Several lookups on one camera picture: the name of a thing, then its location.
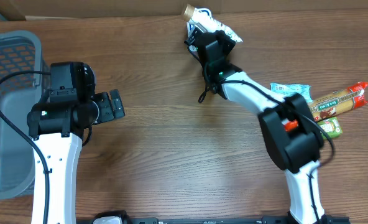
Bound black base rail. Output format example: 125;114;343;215
77;215;351;224

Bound white tube with gold cap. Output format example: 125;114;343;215
182;4;243;42

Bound green tea drink pouch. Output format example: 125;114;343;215
317;117;343;139

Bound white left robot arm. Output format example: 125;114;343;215
27;62;125;223

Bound grey plastic basket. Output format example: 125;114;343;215
0;30;50;200

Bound teal snack packet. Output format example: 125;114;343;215
270;83;313;103

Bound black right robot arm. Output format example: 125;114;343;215
185;27;324;223

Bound white barcode scanner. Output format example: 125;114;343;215
186;8;212;53

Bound orange biscuit pack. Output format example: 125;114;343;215
283;81;368;132

